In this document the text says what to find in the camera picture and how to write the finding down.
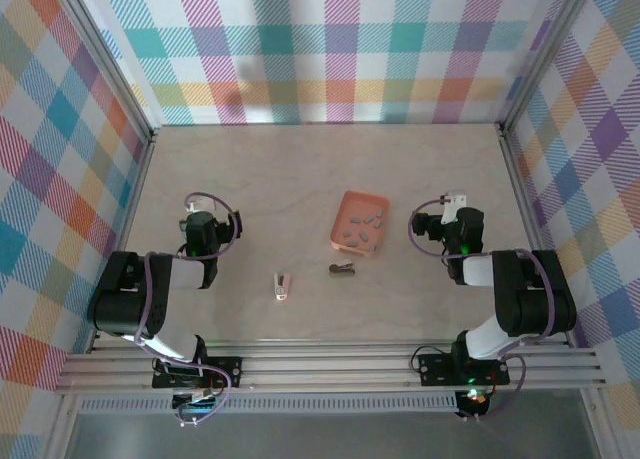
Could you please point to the pink white stapler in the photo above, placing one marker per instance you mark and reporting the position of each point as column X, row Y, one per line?
column 281, row 289

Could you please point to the small controller board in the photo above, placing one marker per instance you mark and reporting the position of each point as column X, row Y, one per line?
column 475, row 399
column 200, row 404

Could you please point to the orange plastic tray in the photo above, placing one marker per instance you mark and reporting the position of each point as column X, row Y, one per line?
column 350, row 206

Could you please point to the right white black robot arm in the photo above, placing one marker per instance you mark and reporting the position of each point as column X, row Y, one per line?
column 530, row 299

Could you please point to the aluminium frame leg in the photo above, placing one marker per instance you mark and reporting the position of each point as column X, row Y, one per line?
column 62, row 429
column 600, row 429

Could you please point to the small dark grey stapler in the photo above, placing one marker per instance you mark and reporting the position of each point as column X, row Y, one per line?
column 340, row 270

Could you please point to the aluminium frame post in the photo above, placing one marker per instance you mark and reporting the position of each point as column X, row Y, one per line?
column 546, row 54
column 115, row 64

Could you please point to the wide aluminium mounting beam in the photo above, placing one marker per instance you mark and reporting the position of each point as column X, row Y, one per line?
column 325, row 369

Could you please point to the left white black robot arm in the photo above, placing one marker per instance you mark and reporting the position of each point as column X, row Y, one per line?
column 185, row 274

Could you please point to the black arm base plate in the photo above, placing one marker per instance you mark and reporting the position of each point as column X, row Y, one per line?
column 230, row 366
column 435, row 371

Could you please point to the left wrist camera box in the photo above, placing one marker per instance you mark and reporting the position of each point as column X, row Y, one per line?
column 196, row 207

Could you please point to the aluminium table side rail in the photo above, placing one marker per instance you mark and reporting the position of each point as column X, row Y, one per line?
column 517, row 179
column 134, row 194

